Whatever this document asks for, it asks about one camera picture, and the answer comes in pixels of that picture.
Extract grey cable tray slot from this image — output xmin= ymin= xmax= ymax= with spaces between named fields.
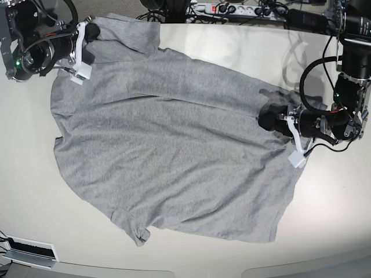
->
xmin=3 ymin=236 xmax=60 ymax=269

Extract tangled black cables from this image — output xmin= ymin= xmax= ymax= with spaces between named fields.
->
xmin=133 ymin=0 xmax=232 ymax=25

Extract white power strip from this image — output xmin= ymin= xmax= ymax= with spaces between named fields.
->
xmin=187 ymin=1 xmax=287 ymax=22

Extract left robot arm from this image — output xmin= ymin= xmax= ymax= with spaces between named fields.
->
xmin=258 ymin=1 xmax=370 ymax=145

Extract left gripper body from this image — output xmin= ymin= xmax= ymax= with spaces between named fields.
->
xmin=287 ymin=105 xmax=333 ymax=139

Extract black power adapter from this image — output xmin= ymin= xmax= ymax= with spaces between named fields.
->
xmin=286 ymin=9 xmax=328 ymax=32

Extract grey t-shirt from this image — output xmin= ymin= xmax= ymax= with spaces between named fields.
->
xmin=50 ymin=13 xmax=302 ymax=246

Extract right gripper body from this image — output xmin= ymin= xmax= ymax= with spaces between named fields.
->
xmin=48 ymin=28 xmax=78 ymax=64

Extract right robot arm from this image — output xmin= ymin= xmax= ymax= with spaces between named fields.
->
xmin=1 ymin=1 xmax=100 ymax=85

